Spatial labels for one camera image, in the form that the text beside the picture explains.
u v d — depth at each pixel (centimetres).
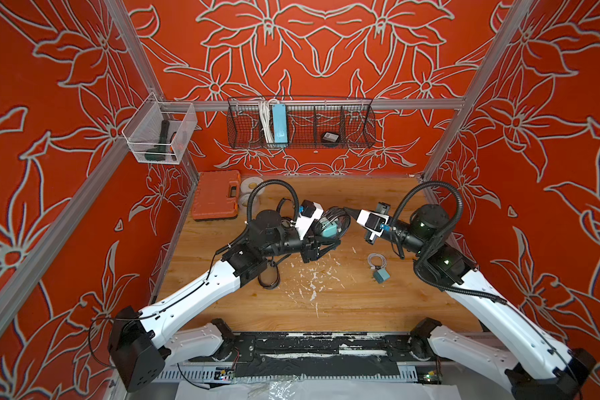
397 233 53
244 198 108
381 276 85
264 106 88
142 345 38
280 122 90
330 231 58
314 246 57
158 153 79
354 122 98
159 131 89
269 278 87
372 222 49
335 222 59
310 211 55
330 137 95
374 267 90
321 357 73
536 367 39
